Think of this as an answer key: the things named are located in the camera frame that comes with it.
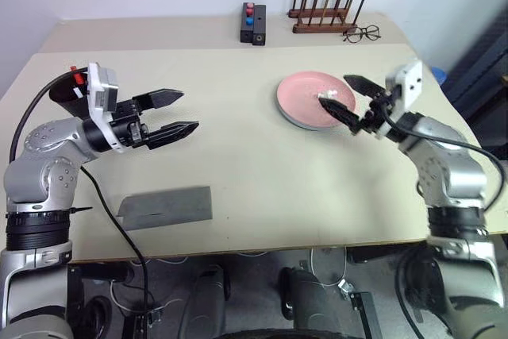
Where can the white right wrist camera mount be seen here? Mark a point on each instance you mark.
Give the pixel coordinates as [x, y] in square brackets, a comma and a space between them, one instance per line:
[412, 81]

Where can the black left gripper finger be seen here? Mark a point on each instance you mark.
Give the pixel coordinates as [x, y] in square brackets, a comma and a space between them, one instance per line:
[160, 97]
[170, 133]

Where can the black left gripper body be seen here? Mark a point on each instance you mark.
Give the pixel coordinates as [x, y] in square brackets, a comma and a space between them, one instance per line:
[127, 124]

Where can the pink plate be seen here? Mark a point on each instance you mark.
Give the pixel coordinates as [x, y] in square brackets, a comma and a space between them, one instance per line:
[305, 95]

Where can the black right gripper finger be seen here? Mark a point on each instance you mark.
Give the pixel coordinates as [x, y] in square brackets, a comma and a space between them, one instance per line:
[343, 114]
[367, 87]

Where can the black box with coloured buttons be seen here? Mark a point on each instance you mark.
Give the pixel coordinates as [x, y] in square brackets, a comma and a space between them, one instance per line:
[247, 31]

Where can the thin-framed clear eyeglasses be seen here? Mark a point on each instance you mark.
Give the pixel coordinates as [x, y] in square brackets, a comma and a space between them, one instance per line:
[372, 31]

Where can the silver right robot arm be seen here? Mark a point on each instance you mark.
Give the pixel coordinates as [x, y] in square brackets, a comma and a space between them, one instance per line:
[456, 172]

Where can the dark rounded shape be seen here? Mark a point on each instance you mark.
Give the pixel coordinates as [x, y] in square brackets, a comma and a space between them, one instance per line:
[206, 299]
[309, 303]

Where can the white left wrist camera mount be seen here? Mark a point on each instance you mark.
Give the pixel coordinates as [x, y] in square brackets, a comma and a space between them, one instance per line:
[99, 89]

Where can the black metal bracket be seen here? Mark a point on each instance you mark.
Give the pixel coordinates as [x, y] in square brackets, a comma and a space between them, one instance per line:
[365, 311]
[99, 273]

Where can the small blue round object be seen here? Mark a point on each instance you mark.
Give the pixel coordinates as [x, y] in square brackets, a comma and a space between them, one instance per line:
[440, 75]

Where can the dark ribbed object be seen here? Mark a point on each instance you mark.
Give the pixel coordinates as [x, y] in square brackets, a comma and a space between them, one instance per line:
[484, 61]

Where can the wooden peg rack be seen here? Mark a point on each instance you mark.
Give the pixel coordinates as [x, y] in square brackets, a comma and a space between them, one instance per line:
[317, 28]

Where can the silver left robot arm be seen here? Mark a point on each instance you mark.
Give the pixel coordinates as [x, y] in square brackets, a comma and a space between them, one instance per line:
[39, 164]

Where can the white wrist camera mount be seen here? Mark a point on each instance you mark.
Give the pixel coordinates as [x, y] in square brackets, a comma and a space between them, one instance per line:
[412, 81]
[99, 89]

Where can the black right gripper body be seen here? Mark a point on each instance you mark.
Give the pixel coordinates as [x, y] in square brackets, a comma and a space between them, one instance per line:
[377, 114]

